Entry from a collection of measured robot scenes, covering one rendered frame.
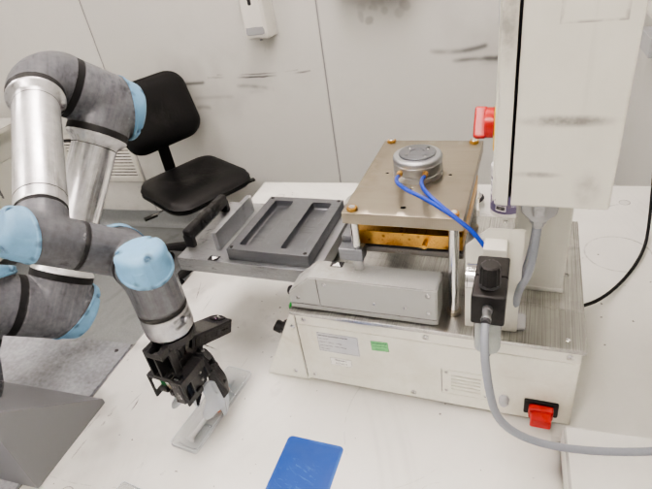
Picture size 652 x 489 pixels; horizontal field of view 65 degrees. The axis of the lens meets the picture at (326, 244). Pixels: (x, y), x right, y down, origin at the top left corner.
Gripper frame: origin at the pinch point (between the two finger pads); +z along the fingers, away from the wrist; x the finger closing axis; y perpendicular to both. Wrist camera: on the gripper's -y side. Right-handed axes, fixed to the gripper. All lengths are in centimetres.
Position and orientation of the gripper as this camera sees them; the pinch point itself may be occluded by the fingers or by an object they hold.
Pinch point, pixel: (211, 402)
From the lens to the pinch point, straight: 99.2
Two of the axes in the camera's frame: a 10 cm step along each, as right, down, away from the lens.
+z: 1.4, 8.3, 5.5
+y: -4.1, 5.5, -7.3
